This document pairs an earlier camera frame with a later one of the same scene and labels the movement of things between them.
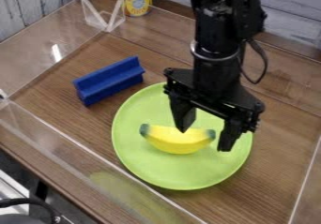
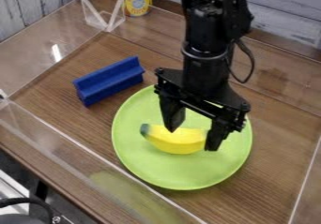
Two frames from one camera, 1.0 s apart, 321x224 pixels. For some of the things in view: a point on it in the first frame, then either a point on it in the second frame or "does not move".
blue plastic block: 110,81 does not move
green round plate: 160,169 does not move
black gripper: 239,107 -> 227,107
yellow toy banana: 174,141 does not move
